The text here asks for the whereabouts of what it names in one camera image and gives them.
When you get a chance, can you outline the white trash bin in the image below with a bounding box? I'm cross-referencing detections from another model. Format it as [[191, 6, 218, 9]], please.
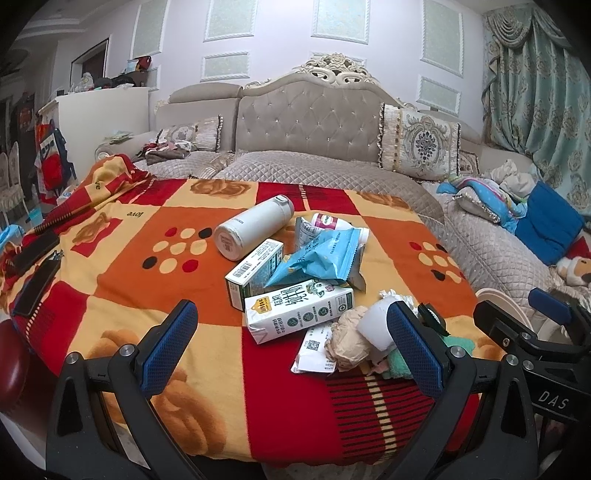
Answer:
[[473, 287, 538, 338]]

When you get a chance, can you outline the green fuzzy sock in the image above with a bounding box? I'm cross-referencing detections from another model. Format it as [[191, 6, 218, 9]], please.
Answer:
[[382, 336, 476, 379]]

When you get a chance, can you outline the santa plush toy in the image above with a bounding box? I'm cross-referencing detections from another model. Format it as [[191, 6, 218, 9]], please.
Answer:
[[556, 231, 591, 287]]

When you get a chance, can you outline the white paper cup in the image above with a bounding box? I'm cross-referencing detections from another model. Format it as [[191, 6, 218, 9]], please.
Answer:
[[356, 296, 397, 352]]

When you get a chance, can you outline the blue folded cloth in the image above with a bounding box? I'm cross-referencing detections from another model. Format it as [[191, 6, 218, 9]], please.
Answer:
[[515, 182, 585, 266]]

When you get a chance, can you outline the colourful patterned blanket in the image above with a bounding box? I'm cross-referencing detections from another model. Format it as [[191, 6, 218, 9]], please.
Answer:
[[0, 154, 507, 468]]

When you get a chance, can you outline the colourful striped clothes pile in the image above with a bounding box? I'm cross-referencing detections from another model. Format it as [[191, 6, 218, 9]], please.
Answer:
[[436, 176, 527, 234]]

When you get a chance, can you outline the small white green carton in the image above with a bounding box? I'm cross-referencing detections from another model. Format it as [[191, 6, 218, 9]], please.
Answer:
[[225, 239, 283, 311]]

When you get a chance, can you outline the white receipt with QR code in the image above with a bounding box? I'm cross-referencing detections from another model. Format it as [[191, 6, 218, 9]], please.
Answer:
[[290, 322, 335, 374]]

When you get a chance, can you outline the large white green milk carton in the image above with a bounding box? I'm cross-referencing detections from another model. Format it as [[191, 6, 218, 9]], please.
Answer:
[[245, 280, 355, 344]]

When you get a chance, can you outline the white thermos bottle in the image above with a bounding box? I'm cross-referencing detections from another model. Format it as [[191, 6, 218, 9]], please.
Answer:
[[213, 195, 294, 261]]

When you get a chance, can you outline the light blue snack bag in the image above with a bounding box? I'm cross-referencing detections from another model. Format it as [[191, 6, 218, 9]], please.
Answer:
[[266, 228, 367, 292]]

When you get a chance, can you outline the black phone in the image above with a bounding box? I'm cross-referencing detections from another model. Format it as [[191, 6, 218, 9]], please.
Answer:
[[13, 257, 61, 318]]

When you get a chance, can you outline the silver white snack wrapper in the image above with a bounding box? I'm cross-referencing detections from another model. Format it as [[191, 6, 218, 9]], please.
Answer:
[[294, 217, 322, 251]]

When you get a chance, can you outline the embroidered beige cushion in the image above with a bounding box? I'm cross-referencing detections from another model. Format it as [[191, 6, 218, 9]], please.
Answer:
[[378, 103, 461, 181]]

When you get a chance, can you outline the teal patterned curtain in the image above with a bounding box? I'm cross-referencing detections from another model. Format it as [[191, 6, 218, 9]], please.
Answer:
[[482, 4, 590, 217]]

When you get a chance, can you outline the small embroidered cushion left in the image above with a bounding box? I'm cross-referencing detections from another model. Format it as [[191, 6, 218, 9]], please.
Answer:
[[156, 115, 223, 152]]

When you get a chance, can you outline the white cabinet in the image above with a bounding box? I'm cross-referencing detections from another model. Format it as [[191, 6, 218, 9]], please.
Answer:
[[38, 87, 149, 180]]

